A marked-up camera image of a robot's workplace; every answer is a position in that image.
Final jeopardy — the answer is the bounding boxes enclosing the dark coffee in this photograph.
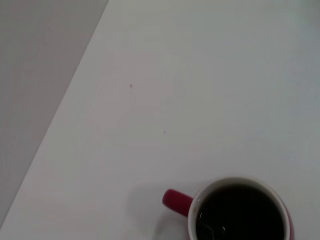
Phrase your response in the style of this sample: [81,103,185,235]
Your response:
[194,184,285,240]

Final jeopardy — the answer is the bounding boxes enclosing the red ceramic cup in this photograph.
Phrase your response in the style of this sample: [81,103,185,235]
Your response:
[161,176,295,240]

